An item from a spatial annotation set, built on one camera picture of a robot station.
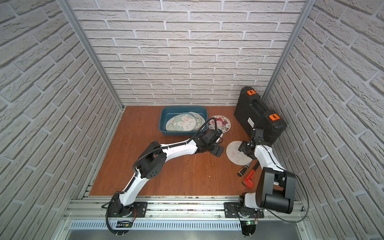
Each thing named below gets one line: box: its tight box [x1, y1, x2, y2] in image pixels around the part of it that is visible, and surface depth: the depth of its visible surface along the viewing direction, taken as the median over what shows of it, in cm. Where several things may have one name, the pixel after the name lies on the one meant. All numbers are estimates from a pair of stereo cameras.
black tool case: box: [234, 86, 287, 146], surface depth 88 cm
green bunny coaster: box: [165, 113, 197, 132], surface depth 109 cm
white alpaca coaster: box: [166, 115, 179, 131], surface depth 109 cm
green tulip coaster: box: [188, 111, 206, 132], surface depth 112 cm
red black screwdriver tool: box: [242, 162, 261, 189], surface depth 85 cm
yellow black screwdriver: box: [237, 163, 251, 177], surface depth 87 cm
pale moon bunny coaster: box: [226, 140, 253, 166], surface depth 96 cm
